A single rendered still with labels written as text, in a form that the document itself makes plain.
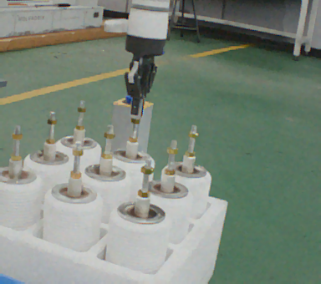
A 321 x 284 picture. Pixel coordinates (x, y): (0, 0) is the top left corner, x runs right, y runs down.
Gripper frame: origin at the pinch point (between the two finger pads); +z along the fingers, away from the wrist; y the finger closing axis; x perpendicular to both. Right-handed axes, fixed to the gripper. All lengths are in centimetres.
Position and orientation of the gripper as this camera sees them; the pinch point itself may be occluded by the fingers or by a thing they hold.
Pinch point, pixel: (137, 107)
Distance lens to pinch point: 108.9
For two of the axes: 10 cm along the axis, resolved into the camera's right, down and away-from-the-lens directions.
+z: -1.2, 9.4, 3.1
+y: 3.3, -2.6, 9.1
